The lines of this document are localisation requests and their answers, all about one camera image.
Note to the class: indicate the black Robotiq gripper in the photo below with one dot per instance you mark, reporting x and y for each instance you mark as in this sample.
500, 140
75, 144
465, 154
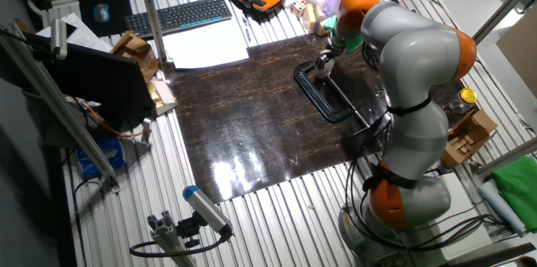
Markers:
328, 54

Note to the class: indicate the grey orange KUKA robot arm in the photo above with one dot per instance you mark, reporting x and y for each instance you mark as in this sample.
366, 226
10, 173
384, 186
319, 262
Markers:
415, 53

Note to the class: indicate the small clear jar white contents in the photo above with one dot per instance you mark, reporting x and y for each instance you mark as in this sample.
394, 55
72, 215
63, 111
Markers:
322, 74

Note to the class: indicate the glass jar gold lid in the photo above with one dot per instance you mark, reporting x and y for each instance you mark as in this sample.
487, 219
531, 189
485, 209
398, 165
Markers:
461, 103

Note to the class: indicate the black metal C-clamp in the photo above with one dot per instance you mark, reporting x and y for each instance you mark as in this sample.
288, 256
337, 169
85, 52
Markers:
312, 98

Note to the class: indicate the plastic bag of sponges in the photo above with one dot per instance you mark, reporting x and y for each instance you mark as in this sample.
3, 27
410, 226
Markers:
325, 2

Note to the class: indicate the Rubik's cube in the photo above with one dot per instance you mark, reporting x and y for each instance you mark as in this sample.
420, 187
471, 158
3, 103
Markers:
298, 7

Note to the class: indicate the white egg shaped ball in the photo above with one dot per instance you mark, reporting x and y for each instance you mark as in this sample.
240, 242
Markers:
289, 2

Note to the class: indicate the dark marble pattern mat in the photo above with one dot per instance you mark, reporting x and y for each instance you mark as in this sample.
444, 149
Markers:
235, 132

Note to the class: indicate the large white paper sheet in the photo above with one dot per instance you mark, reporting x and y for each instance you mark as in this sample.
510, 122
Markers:
205, 46

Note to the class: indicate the black computer keyboard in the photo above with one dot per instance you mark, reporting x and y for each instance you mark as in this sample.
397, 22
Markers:
180, 15

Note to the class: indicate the open brown cardboard box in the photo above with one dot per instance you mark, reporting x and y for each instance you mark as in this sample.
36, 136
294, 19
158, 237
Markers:
465, 139

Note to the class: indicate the gold foil box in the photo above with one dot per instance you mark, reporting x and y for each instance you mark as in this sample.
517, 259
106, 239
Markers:
161, 97

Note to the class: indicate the small brown cardboard carton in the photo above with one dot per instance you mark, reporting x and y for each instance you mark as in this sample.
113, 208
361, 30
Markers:
136, 50

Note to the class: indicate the brown cardboard panel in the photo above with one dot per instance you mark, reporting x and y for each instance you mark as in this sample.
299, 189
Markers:
520, 53

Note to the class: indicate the short diagonal aluminium bar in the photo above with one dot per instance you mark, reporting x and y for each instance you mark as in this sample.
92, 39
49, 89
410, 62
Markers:
507, 157

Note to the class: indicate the black mouse pad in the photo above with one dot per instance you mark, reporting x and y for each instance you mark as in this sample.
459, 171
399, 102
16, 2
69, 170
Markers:
119, 6

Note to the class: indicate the pale blue roll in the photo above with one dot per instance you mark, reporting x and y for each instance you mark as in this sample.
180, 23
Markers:
501, 206

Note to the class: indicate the grey computer mouse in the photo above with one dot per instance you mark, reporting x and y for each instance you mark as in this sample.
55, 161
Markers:
101, 13

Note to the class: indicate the black flat monitor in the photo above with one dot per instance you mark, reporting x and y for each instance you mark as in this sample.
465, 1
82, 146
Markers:
96, 78

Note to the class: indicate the green cloth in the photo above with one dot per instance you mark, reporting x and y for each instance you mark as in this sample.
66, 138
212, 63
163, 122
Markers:
518, 191

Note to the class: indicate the loose white papers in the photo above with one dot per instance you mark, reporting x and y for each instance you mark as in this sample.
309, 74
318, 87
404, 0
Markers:
88, 38

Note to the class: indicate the blue tissue pack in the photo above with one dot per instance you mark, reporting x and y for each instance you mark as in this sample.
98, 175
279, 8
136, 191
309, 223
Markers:
100, 155

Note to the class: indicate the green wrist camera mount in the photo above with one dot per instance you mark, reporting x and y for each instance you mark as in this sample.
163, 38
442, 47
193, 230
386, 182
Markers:
354, 44

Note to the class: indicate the tall aluminium frame pole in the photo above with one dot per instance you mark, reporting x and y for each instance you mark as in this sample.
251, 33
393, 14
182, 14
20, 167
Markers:
151, 15

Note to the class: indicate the diagonal aluminium frame bar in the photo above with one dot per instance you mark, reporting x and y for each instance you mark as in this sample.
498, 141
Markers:
501, 11

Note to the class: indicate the silver camera blue cap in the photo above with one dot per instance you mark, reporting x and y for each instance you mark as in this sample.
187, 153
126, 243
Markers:
205, 208

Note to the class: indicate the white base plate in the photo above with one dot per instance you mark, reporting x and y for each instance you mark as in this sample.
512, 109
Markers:
461, 216

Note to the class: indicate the short aluminium profile post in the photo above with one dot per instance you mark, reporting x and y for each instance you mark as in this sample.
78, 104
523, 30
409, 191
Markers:
165, 233

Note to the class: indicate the silver camera on strut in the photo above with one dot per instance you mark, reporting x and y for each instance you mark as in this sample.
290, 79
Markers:
58, 38

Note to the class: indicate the long aluminium frame strut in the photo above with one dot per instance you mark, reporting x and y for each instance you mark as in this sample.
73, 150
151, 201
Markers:
54, 103

